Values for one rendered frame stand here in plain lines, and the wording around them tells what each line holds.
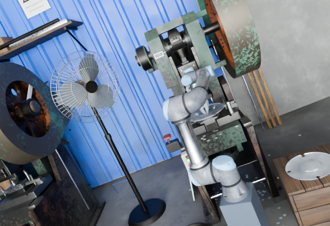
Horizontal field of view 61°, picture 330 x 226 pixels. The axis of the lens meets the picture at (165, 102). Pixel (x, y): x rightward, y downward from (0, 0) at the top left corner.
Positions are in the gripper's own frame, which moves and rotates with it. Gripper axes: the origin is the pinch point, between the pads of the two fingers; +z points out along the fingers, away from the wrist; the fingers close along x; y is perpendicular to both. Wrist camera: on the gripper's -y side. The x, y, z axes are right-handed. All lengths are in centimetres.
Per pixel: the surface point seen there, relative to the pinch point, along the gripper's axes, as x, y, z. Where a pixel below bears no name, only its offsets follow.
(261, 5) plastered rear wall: -101, 135, -51
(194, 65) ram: -5.4, 10.8, -34.7
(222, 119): -9.6, 5.5, 10.3
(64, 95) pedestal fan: 95, 13, -52
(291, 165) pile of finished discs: -37, -29, 45
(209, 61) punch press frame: -16.4, 7.1, -33.4
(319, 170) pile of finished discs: -48, -43, 45
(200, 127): 8.5, 5.5, 10.2
